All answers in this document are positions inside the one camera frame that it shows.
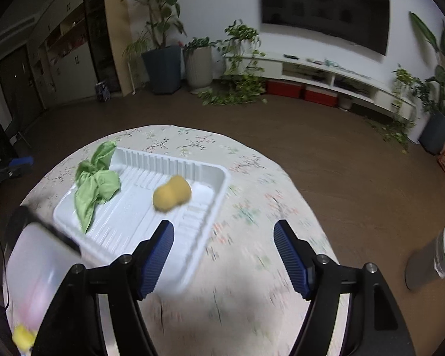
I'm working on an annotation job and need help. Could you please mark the grassy green plant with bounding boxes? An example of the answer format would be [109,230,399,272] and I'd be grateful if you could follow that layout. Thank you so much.
[123,31,152,60]

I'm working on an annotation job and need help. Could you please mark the white wall cabinets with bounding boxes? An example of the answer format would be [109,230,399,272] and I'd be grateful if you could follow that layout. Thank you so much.
[26,0,99,108]

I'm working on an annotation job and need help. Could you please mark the yellow peanut-shaped sponge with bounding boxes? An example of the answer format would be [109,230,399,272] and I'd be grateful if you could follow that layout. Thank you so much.
[153,175,192,214]

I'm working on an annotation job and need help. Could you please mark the tall leafy plant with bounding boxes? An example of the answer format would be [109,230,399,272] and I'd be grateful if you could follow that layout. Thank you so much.
[120,0,188,50]

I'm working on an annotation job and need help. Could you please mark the dark door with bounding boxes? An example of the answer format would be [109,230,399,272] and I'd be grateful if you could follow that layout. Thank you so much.
[0,42,45,119]

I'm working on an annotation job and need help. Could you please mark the small bushy plant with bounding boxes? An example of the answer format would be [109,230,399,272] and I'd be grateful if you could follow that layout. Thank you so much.
[183,37,217,50]

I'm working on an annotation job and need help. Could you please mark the white television cabinet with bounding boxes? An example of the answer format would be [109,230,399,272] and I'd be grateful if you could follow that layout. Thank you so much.
[224,53,418,123]

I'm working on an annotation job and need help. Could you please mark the white ribbed planter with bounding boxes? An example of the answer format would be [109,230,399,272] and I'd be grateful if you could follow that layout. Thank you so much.
[183,46,214,93]

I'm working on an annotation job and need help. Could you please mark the grey cylinder white lid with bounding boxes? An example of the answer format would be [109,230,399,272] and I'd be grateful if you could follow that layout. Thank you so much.
[405,225,445,292]

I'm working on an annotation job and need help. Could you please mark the white plastic tray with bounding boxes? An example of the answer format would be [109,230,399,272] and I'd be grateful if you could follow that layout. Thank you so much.
[53,147,231,297]

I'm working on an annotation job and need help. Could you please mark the wall-mounted television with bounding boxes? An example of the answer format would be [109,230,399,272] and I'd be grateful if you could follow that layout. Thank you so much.
[260,0,391,56]

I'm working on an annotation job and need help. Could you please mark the green cloth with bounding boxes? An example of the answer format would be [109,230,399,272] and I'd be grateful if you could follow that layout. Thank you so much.
[74,140,122,235]

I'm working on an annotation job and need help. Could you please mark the trailing vine plant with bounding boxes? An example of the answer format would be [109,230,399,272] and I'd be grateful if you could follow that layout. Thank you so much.
[198,20,269,106]

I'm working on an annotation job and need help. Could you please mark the blue square planter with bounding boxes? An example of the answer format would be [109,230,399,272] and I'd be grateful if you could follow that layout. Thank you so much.
[141,45,183,95]

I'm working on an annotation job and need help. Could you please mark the floral tablecloth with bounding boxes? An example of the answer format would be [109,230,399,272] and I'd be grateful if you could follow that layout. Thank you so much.
[2,124,351,356]

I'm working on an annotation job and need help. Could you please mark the dark round planter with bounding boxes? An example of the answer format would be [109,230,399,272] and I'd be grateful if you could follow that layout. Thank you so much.
[418,111,445,155]

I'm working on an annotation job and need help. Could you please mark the red storage box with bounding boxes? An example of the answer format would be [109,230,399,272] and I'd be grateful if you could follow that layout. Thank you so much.
[304,86,339,107]
[266,80,305,99]

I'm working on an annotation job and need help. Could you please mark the trailing green plant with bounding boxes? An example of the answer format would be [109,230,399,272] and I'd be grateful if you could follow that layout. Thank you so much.
[365,65,431,152]

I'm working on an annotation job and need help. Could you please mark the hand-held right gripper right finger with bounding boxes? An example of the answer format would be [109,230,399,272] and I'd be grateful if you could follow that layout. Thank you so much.
[274,220,418,356]

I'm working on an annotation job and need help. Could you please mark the translucent plastic container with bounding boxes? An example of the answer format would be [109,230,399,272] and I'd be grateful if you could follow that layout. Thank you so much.
[5,220,84,332]

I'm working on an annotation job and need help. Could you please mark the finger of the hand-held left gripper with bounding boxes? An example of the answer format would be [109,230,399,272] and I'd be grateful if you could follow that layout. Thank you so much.
[0,156,35,187]

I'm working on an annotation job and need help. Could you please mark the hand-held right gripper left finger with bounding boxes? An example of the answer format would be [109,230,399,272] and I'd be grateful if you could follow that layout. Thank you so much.
[31,220,175,356]

